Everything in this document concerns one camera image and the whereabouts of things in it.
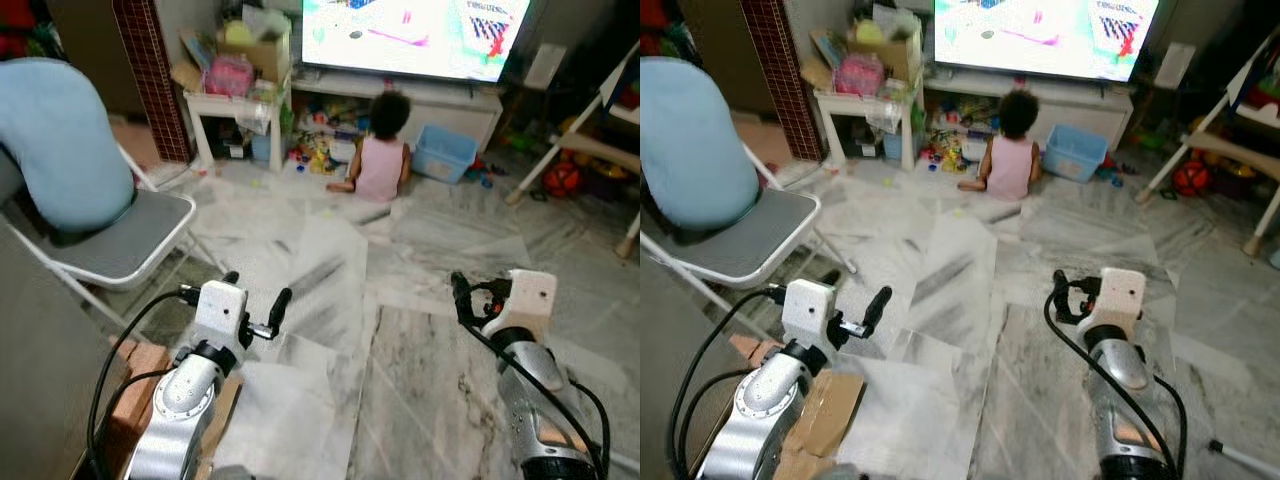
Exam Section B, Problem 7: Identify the grey folding chair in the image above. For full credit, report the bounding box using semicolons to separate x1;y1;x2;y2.
0;145;201;331
640;150;856;313

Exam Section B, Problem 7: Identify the red brick stack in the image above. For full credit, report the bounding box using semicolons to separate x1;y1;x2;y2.
105;338;173;451
725;333;793;386

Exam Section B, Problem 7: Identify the flattened brown cardboard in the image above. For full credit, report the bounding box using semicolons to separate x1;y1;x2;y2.
195;372;248;480
772;368;867;480

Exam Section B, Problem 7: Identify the child in pink dress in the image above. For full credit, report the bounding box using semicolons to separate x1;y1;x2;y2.
957;88;1043;201
325;90;414;204

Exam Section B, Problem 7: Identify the light blue storage bin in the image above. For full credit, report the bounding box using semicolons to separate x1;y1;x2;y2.
411;123;480;186
1041;123;1110;184

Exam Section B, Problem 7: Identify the red and black ball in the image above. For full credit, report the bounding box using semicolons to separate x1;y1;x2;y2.
1172;159;1212;198
544;161;584;199

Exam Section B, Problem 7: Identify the colourful toy heap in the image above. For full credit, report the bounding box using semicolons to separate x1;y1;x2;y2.
920;100;991;176
288;100;363;178

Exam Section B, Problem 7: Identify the clear plastic bag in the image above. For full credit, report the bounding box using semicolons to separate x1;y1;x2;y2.
868;95;911;136
238;95;281;136

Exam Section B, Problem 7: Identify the small white side table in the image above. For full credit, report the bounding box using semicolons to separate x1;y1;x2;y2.
183;85;293;174
815;85;923;173

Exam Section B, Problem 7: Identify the white television cabinet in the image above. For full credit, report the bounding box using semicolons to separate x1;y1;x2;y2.
922;72;1136;151
290;68;506;153

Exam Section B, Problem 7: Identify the pink toy bag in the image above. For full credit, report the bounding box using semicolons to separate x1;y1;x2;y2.
834;52;887;96
204;53;257;98

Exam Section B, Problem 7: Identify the white rod with black tip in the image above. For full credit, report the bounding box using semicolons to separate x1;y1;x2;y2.
1208;438;1280;477

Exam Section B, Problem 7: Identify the brown cardboard box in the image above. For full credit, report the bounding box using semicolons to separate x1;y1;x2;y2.
215;8;293;83
848;8;923;81

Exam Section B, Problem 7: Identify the grey flat panel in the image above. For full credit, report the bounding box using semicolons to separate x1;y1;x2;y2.
523;42;568;93
1153;42;1198;91

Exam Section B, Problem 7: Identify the flat screen television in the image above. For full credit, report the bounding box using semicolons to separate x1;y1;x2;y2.
932;0;1163;84
300;0;533;84

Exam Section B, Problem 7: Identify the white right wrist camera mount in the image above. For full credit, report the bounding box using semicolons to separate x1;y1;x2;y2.
482;269;559;343
1083;267;1149;339

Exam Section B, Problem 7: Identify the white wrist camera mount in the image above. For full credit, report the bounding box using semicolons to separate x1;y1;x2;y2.
193;280;249;351
1083;267;1149;339
781;278;837;351
482;269;559;343

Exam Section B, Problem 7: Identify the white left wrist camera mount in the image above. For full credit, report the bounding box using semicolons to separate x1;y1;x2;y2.
781;278;837;351
193;280;249;351

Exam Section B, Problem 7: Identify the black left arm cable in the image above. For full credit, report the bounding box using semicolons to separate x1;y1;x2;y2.
668;286;786;480
88;286;201;480

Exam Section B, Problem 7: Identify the white wooden frame table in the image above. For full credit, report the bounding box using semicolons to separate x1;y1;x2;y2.
1135;30;1280;258
503;40;641;263

